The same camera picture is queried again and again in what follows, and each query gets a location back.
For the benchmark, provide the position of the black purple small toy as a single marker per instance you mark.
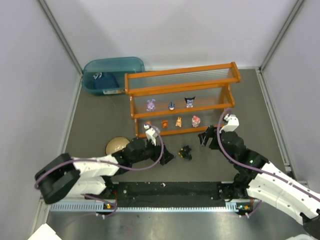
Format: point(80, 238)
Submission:
point(189, 101)

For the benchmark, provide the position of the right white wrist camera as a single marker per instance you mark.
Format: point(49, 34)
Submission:
point(232, 123)

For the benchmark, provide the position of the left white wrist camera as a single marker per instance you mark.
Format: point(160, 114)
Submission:
point(151, 132)

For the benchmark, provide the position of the pink rabbit toy figure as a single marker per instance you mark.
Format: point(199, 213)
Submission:
point(195, 121)

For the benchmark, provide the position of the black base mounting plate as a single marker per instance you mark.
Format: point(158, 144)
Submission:
point(174, 194)

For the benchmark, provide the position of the teal plastic bin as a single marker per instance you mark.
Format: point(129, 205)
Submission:
point(118, 66)

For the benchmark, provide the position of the blue cap in bin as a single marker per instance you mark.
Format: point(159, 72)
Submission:
point(104, 80)

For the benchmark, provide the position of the grey slotted cable duct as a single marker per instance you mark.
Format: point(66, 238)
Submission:
point(97, 206)

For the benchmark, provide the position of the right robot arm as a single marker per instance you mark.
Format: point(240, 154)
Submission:
point(260, 179)

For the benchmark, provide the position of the tan rabbit toy figure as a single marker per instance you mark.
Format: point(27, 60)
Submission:
point(178, 122)

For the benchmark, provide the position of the white object bottom left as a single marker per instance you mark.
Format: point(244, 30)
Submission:
point(44, 232)

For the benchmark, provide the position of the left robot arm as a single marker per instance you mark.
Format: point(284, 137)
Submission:
point(67, 176)

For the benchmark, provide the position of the beige round bowl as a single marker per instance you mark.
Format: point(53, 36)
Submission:
point(116, 144)

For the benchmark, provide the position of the blue small toy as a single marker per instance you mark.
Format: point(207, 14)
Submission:
point(171, 106)

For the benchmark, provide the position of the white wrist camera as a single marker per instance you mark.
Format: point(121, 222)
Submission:
point(232, 123)
point(151, 132)

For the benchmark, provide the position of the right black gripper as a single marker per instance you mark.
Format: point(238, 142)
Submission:
point(211, 137)

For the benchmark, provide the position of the black spiky toy figure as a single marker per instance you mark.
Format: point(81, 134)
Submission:
point(185, 153)

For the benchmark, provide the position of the orange tiger toy figure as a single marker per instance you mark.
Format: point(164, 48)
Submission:
point(164, 123)

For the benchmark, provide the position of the purple rabbit toy figure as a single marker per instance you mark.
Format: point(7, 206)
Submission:
point(151, 107)

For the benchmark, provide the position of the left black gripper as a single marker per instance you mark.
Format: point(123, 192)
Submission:
point(161, 152)

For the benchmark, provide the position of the orange wooden shelf rack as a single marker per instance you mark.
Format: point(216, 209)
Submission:
point(210, 85)

